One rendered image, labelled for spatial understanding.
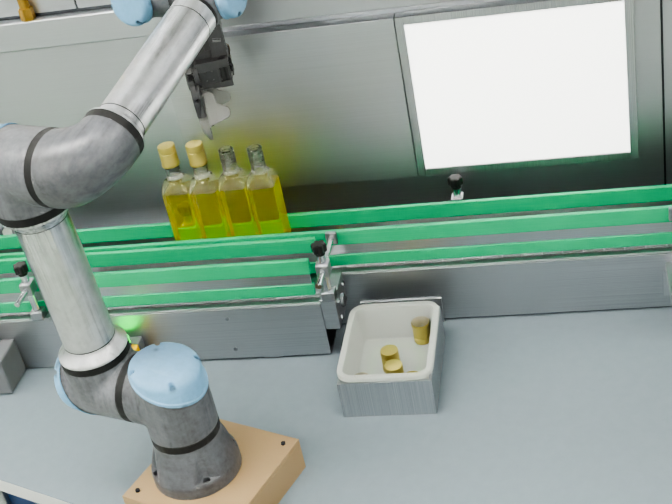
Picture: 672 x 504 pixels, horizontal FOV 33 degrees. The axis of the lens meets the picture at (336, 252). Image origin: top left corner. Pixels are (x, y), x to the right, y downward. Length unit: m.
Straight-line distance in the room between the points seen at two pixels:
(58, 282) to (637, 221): 1.04
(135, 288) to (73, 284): 0.48
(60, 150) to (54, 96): 0.82
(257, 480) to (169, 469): 0.15
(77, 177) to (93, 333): 0.32
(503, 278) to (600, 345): 0.22
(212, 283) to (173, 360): 0.40
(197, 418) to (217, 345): 0.45
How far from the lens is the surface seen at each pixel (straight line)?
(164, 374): 1.80
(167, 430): 1.84
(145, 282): 2.24
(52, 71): 2.40
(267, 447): 1.96
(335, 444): 2.03
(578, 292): 2.21
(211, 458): 1.88
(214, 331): 2.24
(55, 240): 1.74
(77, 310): 1.81
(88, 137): 1.61
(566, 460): 1.94
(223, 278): 2.18
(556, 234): 2.16
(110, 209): 2.52
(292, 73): 2.22
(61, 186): 1.61
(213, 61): 2.03
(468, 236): 2.17
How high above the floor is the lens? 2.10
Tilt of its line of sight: 32 degrees down
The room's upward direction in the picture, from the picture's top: 12 degrees counter-clockwise
